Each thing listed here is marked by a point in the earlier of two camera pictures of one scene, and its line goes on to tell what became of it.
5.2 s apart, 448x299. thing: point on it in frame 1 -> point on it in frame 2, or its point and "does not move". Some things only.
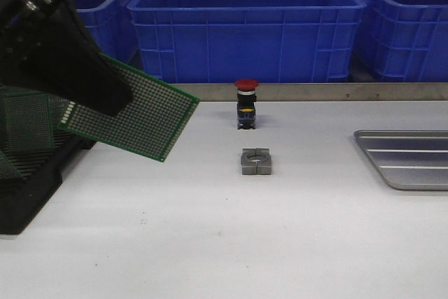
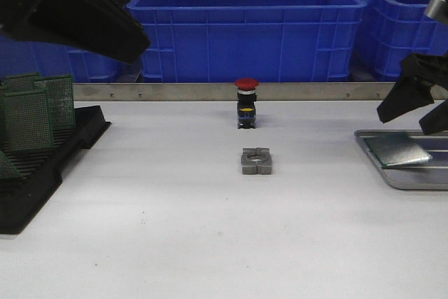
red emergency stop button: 246,100 does not move
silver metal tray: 416,160 does not move
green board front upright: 27,119 does not move
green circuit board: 7,170 does not move
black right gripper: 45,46 -> 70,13
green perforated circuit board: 149,124 -> 397,150
